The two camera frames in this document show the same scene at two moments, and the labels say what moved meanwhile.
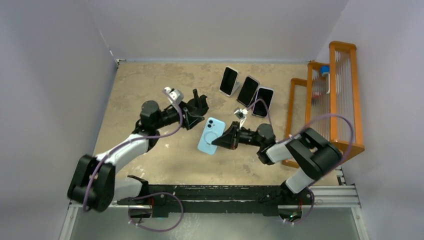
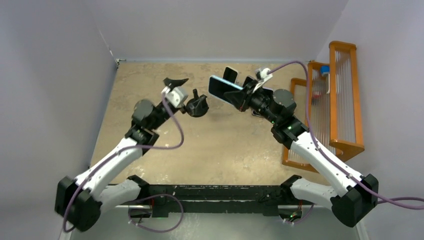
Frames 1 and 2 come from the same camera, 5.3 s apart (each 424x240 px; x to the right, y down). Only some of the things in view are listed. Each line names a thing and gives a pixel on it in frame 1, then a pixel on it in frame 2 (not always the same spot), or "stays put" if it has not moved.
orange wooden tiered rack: (327, 103) stays put
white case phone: (228, 81) stays put
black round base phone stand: (199, 105) stays put
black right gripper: (229, 139) → (240, 99)
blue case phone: (213, 128) → (217, 87)
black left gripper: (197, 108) → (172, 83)
